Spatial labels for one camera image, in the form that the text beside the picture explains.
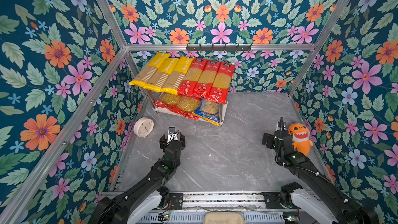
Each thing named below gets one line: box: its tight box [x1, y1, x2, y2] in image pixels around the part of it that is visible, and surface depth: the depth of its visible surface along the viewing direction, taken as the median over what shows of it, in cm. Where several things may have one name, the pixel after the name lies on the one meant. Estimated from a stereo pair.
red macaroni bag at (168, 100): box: [154, 92, 181, 111], surface depth 103 cm
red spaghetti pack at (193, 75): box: [183, 57, 208, 97], surface depth 79 cm
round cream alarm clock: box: [133, 116, 155, 139], surface depth 93 cm
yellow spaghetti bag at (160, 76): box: [143, 57, 180, 93], surface depth 80 cm
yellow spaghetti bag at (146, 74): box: [129, 52, 171, 88], surface depth 82 cm
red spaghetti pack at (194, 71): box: [177, 57, 208, 98], surface depth 78 cm
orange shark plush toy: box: [288, 122, 314, 157], surface depth 90 cm
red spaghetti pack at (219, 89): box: [207, 62, 236, 105], surface depth 75 cm
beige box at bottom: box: [204, 212, 246, 224], surface depth 67 cm
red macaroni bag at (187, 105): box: [171, 94, 202, 121], surface depth 100 cm
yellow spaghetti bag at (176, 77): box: [160, 54, 195, 96], surface depth 79 cm
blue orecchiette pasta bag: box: [191, 98, 220, 127], surface depth 95 cm
